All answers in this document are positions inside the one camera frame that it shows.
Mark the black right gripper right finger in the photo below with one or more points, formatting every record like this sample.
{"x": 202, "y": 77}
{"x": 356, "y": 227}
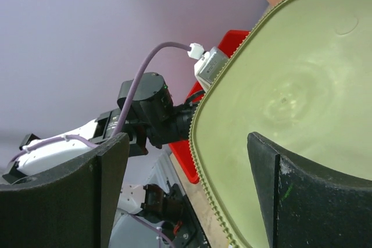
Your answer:
{"x": 305, "y": 204}

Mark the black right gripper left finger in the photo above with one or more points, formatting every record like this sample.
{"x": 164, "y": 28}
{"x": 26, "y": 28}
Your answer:
{"x": 71, "y": 205}

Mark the red plastic tray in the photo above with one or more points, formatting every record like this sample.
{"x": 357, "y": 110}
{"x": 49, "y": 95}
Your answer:
{"x": 217, "y": 145}

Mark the green mesh waste basket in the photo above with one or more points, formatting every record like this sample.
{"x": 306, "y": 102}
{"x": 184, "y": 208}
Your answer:
{"x": 308, "y": 65}

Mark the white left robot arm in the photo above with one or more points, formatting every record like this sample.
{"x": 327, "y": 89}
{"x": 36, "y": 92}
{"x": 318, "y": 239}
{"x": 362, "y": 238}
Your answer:
{"x": 152, "y": 118}

